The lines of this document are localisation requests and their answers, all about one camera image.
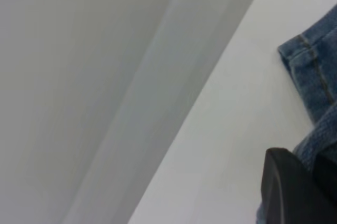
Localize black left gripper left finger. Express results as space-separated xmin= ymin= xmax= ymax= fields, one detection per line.
xmin=260 ymin=147 xmax=337 ymax=224

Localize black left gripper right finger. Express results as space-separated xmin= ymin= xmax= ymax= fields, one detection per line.
xmin=312 ymin=152 xmax=337 ymax=207

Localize blue denim pants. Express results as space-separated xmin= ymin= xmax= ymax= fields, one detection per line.
xmin=255 ymin=4 xmax=337 ymax=224

